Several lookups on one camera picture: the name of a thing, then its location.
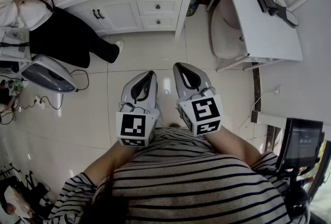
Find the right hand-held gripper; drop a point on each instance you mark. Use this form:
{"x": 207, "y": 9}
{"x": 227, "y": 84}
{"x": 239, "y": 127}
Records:
{"x": 204, "y": 110}

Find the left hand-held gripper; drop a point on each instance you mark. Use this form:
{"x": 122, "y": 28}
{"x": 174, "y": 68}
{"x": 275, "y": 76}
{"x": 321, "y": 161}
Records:
{"x": 151, "y": 93}

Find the white cabinet drawer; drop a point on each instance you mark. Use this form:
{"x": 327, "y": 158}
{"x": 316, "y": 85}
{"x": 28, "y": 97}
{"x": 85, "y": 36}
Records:
{"x": 147, "y": 7}
{"x": 147, "y": 22}

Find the person's right forearm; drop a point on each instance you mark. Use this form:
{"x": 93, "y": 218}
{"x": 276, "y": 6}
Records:
{"x": 232, "y": 145}

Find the person's left forearm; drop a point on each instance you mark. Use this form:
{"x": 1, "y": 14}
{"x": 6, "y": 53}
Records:
{"x": 113, "y": 161}

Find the person's striped shirt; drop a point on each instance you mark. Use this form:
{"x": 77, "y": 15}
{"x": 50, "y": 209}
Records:
{"x": 181, "y": 179}

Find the white chair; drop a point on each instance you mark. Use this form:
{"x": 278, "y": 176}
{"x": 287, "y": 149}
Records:
{"x": 222, "y": 36}

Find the white cabinet door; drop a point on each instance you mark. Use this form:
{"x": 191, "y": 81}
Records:
{"x": 86, "y": 17}
{"x": 121, "y": 16}

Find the black mesh trash bin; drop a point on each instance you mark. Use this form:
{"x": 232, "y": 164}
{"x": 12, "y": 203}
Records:
{"x": 192, "y": 7}

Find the white side table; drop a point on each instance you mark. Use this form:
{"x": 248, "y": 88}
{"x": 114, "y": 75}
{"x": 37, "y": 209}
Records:
{"x": 269, "y": 34}

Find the black monitor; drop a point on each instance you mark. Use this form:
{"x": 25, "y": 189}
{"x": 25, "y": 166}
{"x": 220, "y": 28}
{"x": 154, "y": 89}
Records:
{"x": 302, "y": 140}

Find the grey dome appliance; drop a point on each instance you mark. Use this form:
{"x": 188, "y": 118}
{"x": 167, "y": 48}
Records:
{"x": 44, "y": 75}

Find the white power strip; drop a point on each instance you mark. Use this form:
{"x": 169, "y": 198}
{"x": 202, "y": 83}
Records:
{"x": 39, "y": 102}

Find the black tripod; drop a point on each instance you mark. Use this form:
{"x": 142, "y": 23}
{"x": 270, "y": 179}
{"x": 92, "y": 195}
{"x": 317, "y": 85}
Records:
{"x": 297, "y": 192}

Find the black oval device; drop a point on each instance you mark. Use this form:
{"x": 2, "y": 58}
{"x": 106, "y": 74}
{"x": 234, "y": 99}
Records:
{"x": 287, "y": 16}

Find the white trolley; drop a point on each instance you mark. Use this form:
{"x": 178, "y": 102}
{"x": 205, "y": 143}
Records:
{"x": 13, "y": 47}

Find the pile of black equipment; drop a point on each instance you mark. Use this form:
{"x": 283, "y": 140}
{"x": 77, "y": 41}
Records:
{"x": 23, "y": 192}

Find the white wall socket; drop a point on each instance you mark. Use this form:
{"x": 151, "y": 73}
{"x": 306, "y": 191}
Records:
{"x": 277, "y": 89}

